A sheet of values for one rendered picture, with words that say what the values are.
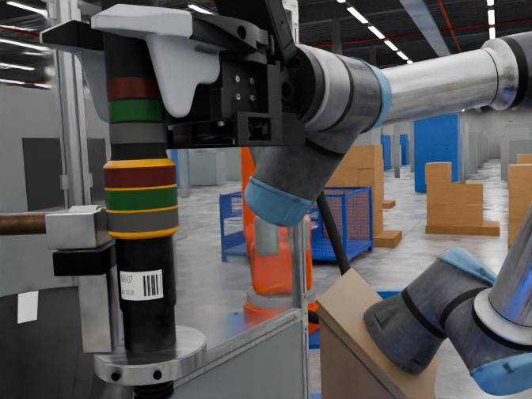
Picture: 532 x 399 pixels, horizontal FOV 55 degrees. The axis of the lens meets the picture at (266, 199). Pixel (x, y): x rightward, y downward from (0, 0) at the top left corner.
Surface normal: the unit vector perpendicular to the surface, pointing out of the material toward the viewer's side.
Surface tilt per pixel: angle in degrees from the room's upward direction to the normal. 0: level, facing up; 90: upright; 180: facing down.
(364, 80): 77
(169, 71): 90
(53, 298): 38
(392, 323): 56
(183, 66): 90
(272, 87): 90
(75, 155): 90
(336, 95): 105
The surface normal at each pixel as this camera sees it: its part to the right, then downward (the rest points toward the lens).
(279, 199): -0.18, 0.43
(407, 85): 0.05, -0.15
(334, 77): 0.78, -0.16
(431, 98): 0.18, 0.50
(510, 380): 0.18, 0.67
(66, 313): 0.10, -0.72
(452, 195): -0.38, 0.10
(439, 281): -0.76, -0.43
